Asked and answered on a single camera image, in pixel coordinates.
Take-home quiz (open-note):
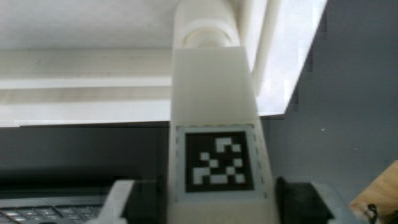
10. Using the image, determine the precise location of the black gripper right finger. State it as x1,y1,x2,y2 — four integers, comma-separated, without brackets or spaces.
276,177,356,224

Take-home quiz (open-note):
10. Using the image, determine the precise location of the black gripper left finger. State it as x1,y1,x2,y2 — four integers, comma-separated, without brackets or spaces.
96,179,164,224

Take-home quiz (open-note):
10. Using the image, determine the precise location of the white desk top panel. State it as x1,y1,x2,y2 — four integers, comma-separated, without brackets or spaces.
0,0,329,127

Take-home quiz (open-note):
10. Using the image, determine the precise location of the dark laptop keyboard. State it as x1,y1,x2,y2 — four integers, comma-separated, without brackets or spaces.
0,196,105,224

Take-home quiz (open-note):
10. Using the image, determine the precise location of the wooden board corner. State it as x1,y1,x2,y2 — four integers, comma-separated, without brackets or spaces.
349,160,398,224

